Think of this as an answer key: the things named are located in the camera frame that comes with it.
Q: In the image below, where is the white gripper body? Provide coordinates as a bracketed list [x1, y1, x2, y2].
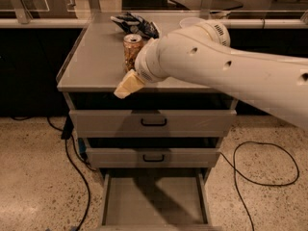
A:
[135, 38, 167, 83]

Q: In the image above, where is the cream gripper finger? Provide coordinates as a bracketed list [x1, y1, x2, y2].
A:
[114, 69, 145, 99]

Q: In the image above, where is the orange soda can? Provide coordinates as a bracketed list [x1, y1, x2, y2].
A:
[123, 34, 143, 72]

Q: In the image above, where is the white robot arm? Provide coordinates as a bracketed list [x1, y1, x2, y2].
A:
[115, 20, 308, 130]

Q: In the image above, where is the grey drawer cabinet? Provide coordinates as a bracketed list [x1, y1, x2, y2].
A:
[57, 13, 237, 174]

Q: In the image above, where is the top grey drawer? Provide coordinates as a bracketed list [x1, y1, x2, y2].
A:
[69, 110, 236, 138]

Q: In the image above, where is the middle grey drawer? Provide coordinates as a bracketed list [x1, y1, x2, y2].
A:
[87, 148, 219, 168]

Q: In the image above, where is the bottom grey open drawer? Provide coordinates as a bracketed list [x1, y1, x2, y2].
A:
[91, 169, 222, 231]

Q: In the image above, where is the dark blue chip bag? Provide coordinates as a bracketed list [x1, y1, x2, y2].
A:
[111, 13, 160, 39]

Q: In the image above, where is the white bowl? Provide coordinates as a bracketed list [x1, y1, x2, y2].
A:
[179, 17, 204, 28]

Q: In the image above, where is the black power adapter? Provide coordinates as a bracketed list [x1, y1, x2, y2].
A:
[61, 115, 74, 140]

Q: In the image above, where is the black cable on left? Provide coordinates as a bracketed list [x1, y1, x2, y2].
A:
[10, 115, 98, 231]

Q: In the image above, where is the white horizontal rail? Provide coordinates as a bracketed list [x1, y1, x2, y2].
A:
[0, 18, 308, 29]

